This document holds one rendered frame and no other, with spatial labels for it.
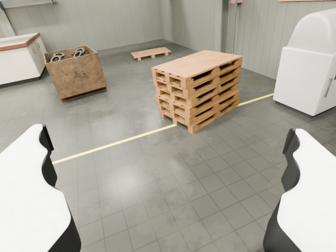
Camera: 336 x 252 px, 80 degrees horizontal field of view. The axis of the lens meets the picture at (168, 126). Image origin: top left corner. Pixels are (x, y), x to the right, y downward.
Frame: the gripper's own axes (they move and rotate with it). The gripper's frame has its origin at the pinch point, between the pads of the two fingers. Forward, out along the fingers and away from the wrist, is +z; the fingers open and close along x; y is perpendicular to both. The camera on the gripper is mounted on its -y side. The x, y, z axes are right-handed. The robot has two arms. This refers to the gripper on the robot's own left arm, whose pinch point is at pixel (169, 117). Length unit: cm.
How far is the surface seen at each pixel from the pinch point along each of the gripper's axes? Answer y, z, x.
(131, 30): 122, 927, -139
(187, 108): 116, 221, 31
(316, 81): 80, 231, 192
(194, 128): 146, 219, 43
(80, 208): 170, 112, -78
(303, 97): 105, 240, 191
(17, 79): 199, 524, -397
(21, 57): 142, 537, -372
